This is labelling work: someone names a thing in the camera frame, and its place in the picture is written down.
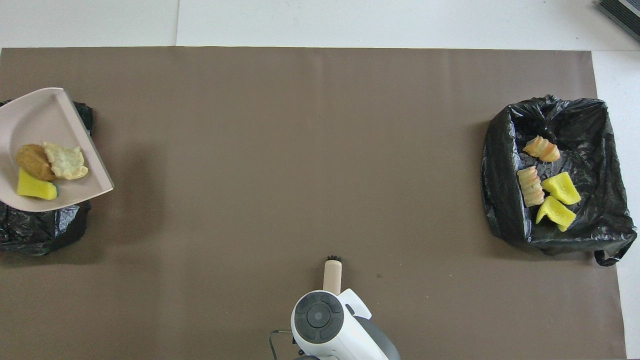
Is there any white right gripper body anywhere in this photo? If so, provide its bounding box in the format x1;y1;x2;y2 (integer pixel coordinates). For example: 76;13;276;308
340;288;373;321

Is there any beige brush with black bristles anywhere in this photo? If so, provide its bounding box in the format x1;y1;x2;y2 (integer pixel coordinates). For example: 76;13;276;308
322;255;344;296

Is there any pale greenish foam chunk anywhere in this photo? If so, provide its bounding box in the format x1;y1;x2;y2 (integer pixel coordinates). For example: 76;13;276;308
517;166;545;208

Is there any yellow u-shaped sponge piece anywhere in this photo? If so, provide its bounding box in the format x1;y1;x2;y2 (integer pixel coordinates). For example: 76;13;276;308
535;195;577;232

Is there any yellow sponge block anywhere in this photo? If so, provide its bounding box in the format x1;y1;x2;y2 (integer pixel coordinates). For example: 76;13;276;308
541;171;582;206

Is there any small beige round lump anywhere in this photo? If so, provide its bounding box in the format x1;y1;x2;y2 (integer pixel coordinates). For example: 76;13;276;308
522;135;561;163

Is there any pale jagged foam chunk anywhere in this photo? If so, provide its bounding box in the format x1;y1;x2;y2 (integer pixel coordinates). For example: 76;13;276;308
43;142;89;181

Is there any small yellow sponge wedge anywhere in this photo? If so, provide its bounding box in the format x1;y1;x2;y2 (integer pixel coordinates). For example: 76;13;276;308
16;167;59;201

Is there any brown cork-like lump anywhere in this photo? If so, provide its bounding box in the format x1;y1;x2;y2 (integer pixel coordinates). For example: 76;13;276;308
15;144;57;182

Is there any beige plastic dustpan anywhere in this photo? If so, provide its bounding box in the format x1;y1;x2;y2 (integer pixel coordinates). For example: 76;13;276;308
0;87;115;213

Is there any black plastic trash bag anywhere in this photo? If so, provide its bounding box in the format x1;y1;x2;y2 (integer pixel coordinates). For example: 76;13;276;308
480;94;638;267
0;100;94;258

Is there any brown table mat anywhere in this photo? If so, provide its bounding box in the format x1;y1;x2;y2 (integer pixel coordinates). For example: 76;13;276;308
0;46;627;360

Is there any black ribbed device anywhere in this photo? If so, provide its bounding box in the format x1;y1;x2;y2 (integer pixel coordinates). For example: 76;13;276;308
597;0;640;43

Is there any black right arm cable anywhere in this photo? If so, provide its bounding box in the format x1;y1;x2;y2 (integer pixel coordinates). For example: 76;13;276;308
269;329;301;360

